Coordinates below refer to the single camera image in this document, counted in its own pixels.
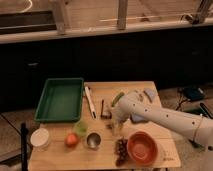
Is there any black chair post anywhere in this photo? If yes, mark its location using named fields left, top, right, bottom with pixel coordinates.
left=21, top=123, right=28, bottom=171

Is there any purple grape bunch toy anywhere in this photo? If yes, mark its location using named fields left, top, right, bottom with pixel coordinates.
left=115, top=138, right=128, bottom=166

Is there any orange bowl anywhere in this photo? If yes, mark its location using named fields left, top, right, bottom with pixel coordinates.
left=127, top=131, right=158, bottom=166

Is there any green bin with items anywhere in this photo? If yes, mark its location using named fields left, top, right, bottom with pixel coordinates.
left=184, top=107, right=213, bottom=119

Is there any green pepper toy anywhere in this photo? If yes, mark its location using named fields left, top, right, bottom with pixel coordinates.
left=111, top=92, right=125, bottom=107

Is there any blue sponge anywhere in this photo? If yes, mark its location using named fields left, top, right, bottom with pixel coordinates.
left=131, top=114, right=147, bottom=123

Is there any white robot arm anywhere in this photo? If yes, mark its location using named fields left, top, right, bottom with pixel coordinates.
left=112, top=91, right=213, bottom=147

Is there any grey blue wedge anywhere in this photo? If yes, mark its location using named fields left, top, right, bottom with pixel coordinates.
left=144, top=88, right=156, bottom=102

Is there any green plastic tray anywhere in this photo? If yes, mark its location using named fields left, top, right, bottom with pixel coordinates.
left=35, top=78, right=84, bottom=123

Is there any orange tomato toy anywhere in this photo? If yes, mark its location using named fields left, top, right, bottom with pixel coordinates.
left=65, top=133, right=79, bottom=147

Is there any small steel cup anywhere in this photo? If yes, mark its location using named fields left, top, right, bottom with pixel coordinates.
left=86, top=132, right=101, bottom=149

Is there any dark blue floor device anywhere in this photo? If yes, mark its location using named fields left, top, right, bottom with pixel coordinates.
left=183, top=86, right=205, bottom=101

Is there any white lidded container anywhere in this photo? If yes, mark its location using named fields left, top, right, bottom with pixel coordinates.
left=30, top=128, right=50, bottom=149

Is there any green plastic cup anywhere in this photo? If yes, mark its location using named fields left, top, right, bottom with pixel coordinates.
left=73, top=121, right=88, bottom=137

